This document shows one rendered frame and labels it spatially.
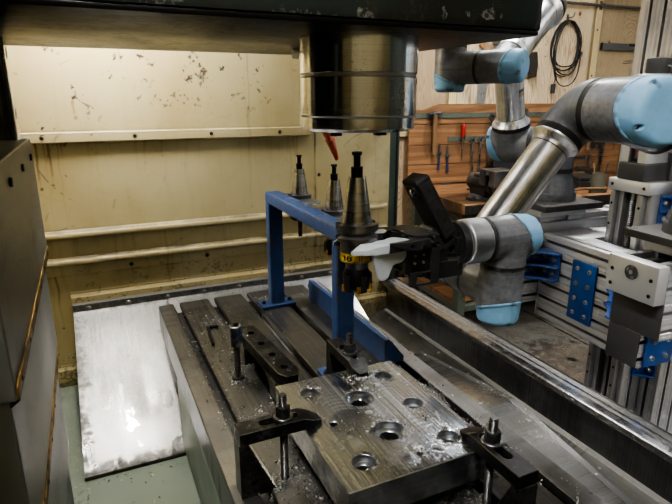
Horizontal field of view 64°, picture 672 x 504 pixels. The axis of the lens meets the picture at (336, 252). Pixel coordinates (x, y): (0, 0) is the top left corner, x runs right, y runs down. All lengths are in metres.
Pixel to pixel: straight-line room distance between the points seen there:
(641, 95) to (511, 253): 0.33
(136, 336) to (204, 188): 0.49
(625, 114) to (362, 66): 0.51
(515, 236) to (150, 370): 1.08
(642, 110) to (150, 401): 1.29
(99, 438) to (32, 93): 0.91
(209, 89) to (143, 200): 0.39
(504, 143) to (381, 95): 1.15
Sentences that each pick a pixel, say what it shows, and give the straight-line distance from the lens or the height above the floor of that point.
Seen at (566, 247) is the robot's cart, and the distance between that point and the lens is 1.73.
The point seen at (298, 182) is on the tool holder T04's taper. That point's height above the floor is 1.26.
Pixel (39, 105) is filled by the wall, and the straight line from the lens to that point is 1.69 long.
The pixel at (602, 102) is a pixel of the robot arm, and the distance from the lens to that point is 1.07.
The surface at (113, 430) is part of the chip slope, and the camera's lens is 1.52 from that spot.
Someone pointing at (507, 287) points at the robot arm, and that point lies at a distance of 0.95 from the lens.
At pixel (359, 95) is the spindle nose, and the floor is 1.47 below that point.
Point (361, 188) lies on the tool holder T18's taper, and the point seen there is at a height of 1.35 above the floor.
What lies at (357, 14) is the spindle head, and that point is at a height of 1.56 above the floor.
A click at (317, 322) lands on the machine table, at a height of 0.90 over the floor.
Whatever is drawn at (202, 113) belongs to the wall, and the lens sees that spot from 1.72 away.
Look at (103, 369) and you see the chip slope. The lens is 1.64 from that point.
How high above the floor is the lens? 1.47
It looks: 16 degrees down
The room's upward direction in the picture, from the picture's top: straight up
